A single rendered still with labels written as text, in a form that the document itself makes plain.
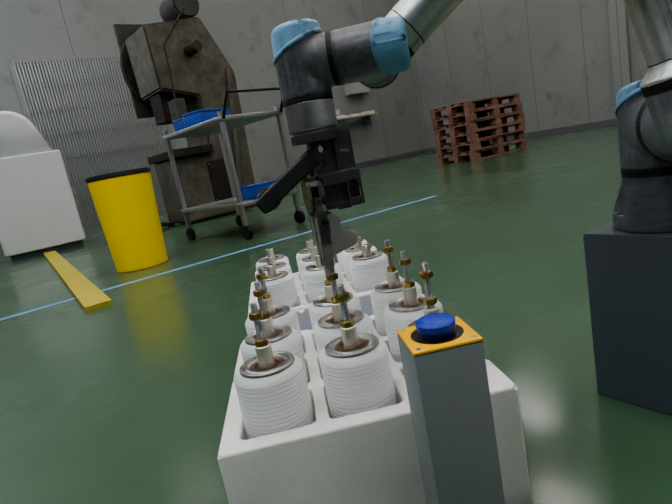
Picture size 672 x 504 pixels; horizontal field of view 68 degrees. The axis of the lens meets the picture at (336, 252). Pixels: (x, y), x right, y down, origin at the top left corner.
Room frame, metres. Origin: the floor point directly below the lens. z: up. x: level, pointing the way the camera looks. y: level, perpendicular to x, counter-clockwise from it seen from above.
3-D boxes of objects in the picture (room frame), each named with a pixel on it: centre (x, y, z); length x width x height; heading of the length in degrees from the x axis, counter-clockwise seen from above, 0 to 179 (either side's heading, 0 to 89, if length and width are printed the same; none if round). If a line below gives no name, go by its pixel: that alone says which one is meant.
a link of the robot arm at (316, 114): (0.76, 0.00, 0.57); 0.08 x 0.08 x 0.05
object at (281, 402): (0.63, 0.12, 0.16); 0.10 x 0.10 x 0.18
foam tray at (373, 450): (0.76, 0.01, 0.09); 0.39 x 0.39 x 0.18; 5
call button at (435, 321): (0.48, -0.09, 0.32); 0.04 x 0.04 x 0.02
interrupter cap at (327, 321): (0.76, 0.01, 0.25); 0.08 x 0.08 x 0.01
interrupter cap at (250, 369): (0.63, 0.12, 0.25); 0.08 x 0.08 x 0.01
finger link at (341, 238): (0.74, -0.01, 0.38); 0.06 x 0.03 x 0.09; 100
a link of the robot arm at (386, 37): (0.76, -0.10, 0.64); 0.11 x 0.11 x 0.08; 78
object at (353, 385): (0.64, 0.00, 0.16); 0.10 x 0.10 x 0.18
